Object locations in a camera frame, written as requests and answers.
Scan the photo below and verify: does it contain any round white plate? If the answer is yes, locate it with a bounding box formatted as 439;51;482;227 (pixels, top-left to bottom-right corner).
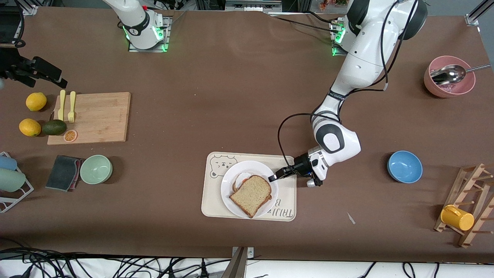
220;161;279;219

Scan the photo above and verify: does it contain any slice of brown bread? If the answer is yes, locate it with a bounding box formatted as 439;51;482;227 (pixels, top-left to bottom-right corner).
230;175;272;219

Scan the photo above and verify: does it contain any bread slice with filling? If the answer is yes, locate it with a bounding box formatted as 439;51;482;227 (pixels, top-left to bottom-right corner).
232;172;253;192

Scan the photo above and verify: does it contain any yellow lemon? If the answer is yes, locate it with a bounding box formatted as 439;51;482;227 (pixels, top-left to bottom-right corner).
19;118;42;137
25;92;47;112

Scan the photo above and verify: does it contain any yellow plastic fork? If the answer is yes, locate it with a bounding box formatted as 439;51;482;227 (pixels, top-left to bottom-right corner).
68;91;77;124

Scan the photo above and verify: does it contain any green avocado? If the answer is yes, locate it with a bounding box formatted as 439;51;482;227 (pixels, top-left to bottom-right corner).
42;119;67;136

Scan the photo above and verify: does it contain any wooden cutting board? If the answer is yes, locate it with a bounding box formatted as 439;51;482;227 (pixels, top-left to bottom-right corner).
47;92;131;146

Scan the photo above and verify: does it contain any cream bear print tray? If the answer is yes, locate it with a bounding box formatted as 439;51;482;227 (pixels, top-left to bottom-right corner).
201;151;297;222

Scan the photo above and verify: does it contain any light blue cup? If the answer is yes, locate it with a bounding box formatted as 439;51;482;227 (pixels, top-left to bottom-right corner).
0;155;18;171

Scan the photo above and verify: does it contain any blue bowl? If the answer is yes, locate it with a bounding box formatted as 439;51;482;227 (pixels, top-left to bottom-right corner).
387;151;423;183

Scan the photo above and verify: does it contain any dark grey folded cloth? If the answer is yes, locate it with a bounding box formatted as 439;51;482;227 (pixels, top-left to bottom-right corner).
46;155;81;192

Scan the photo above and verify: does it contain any pale green cup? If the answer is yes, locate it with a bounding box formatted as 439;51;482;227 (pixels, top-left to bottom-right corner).
0;168;26;193

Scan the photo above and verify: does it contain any pink folded cloth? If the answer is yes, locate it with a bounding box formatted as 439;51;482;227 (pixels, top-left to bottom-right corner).
71;158;85;190

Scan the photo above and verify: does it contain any pale green bowl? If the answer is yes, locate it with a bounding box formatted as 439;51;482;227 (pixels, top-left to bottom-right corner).
80;155;113;185

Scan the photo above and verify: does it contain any wooden mug rack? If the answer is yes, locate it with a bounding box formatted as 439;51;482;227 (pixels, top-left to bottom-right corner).
434;163;494;248

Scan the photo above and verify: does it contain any yellow mug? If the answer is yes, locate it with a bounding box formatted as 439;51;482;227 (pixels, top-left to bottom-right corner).
440;205;475;231

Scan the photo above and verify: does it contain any pink bowl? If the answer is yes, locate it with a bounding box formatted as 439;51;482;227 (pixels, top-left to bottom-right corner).
424;56;476;98

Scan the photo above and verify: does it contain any metal serving spoon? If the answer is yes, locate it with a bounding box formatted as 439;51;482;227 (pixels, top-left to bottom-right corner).
430;64;492;85

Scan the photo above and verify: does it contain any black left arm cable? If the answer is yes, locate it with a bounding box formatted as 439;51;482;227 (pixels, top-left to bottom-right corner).
277;0;420;167

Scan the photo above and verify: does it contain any aluminium camera post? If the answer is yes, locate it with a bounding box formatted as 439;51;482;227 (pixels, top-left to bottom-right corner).
230;246;254;278

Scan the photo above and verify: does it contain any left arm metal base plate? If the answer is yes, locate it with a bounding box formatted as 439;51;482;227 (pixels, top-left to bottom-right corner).
330;19;350;57

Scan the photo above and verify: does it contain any white wire rack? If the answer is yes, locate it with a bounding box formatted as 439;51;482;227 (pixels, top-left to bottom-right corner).
0;151;34;214

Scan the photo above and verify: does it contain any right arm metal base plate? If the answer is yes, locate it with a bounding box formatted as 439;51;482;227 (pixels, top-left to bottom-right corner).
127;15;173;53

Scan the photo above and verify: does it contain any black base power cable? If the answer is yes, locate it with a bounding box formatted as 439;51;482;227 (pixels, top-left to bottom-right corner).
272;14;341;35

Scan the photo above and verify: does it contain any aluminium frame rail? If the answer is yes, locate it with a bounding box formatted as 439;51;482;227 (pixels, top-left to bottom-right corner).
226;0;282;11

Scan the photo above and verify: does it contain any black floor cable bundle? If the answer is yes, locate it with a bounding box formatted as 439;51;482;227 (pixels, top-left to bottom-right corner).
0;239;232;278

